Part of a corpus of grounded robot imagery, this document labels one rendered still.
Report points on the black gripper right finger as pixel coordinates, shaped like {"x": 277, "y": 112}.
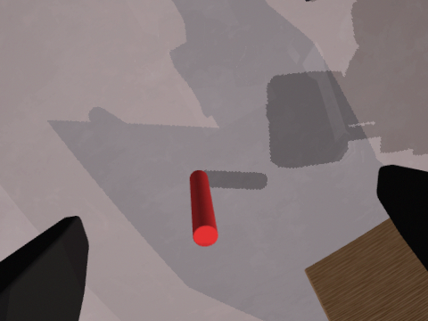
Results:
{"x": 403, "y": 192}

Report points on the red peg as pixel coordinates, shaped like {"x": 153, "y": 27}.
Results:
{"x": 203, "y": 221}

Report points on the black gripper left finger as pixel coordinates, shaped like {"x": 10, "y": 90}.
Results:
{"x": 45, "y": 279}

